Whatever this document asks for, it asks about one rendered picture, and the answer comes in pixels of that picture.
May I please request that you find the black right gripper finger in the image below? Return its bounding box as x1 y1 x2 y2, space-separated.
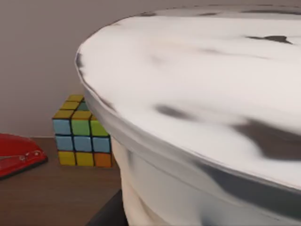
85 189 129 226

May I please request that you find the multicoloured puzzle cube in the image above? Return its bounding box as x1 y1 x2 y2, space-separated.
52 94 113 168

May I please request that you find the red stapler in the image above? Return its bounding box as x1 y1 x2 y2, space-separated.
0 133 48 180

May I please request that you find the white round container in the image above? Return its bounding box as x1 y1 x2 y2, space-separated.
74 4 301 226

